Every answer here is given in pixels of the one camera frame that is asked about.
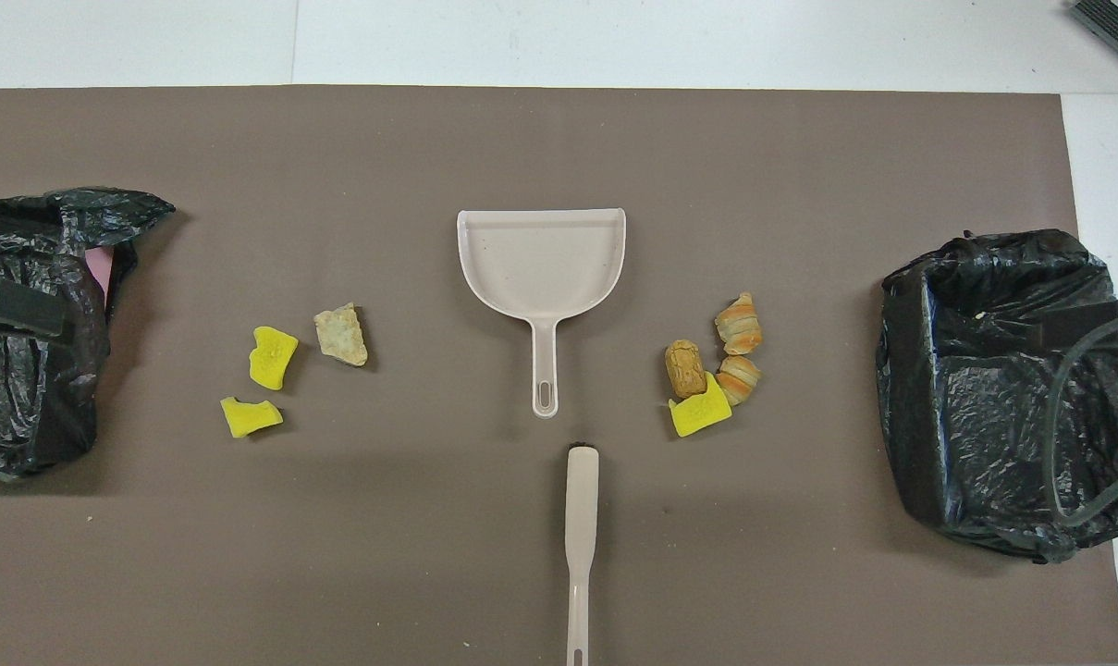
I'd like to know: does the yellow sponge with green pad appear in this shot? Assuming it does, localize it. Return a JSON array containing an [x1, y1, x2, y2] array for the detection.
[[220, 396, 284, 438]]

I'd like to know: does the yellow sponge piece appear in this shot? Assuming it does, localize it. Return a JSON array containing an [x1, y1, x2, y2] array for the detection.
[[669, 372, 733, 438], [249, 326, 300, 391]]

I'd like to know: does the beige sliced bread chunk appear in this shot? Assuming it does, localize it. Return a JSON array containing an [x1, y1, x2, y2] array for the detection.
[[313, 302, 369, 368]]

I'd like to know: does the orange striped croissant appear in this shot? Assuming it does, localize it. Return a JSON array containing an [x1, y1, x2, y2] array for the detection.
[[714, 292, 763, 356], [715, 355, 762, 407]]

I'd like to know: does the brown peanut shaped bread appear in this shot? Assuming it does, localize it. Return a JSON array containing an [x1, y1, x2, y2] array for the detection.
[[664, 339, 708, 400]]

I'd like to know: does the beige plastic dustpan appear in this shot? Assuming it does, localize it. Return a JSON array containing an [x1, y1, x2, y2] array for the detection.
[[456, 208, 628, 419]]

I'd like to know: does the beige brush with black bristles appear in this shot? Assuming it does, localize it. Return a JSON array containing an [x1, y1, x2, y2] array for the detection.
[[564, 442, 601, 666]]

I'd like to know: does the crumpled black trash bag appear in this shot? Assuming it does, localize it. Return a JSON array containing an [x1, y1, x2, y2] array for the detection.
[[0, 187, 177, 482]]

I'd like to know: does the black bag lined bin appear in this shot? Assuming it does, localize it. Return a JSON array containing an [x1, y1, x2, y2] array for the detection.
[[875, 228, 1118, 563]]

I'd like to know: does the brown table mat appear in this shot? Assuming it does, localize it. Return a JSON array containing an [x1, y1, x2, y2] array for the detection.
[[0, 85, 1118, 666]]

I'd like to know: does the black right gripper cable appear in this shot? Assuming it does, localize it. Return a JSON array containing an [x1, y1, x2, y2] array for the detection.
[[1044, 310, 1118, 528]]

